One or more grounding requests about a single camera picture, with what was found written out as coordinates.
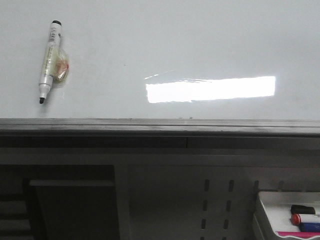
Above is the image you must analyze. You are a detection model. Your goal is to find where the white plastic storage bin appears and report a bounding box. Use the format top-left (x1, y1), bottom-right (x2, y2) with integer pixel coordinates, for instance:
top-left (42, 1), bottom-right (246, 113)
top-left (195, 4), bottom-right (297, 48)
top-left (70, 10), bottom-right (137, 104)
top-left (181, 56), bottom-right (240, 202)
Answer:
top-left (252, 191), bottom-right (320, 240)

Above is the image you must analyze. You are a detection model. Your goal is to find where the red-capped marker in bin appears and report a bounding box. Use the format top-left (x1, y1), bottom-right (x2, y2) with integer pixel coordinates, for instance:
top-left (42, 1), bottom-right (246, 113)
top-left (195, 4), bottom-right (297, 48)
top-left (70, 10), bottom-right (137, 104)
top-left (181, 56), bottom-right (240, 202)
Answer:
top-left (290, 213), bottom-right (320, 226)

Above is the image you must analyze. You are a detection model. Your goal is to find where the white slotted pegboard panel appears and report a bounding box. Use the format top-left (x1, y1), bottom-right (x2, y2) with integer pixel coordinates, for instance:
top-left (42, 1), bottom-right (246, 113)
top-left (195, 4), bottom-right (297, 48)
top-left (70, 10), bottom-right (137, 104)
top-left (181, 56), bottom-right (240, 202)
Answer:
top-left (115, 164), bottom-right (320, 240)

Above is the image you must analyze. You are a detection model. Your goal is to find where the white black-tipped whiteboard marker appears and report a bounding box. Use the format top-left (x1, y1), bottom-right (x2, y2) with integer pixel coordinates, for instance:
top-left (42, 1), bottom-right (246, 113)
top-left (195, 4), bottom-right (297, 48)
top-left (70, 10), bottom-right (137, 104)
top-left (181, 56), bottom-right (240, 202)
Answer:
top-left (38, 20), bottom-right (70, 104)

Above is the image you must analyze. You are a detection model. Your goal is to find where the grey whiteboard tray ledge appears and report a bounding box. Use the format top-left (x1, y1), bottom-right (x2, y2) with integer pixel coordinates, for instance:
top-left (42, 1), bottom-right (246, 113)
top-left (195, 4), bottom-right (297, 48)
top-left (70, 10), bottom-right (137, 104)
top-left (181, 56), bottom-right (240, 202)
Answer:
top-left (0, 118), bottom-right (320, 150)

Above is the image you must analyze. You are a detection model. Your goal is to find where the white whiteboard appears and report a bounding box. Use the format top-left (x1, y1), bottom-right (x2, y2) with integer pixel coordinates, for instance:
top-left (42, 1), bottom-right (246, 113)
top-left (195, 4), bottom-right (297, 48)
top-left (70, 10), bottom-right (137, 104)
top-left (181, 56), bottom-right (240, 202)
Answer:
top-left (0, 0), bottom-right (320, 121)

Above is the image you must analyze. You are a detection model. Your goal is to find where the dark monitor-like panel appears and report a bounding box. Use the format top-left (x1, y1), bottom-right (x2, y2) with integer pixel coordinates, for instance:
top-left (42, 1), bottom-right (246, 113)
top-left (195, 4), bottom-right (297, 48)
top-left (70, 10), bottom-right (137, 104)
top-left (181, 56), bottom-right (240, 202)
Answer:
top-left (29, 179), bottom-right (120, 240)

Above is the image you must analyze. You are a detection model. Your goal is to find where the pink item in bin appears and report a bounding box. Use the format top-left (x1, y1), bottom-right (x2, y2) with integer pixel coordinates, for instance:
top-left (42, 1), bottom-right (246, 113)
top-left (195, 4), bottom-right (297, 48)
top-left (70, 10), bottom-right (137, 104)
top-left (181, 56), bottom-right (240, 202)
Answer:
top-left (277, 231), bottom-right (320, 239)

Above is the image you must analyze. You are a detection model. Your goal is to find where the blue-capped marker in bin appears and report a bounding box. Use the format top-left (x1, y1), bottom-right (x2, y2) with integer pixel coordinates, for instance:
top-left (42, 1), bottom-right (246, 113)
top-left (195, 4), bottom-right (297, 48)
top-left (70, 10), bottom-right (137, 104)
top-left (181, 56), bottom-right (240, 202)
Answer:
top-left (299, 222), bottom-right (320, 233)

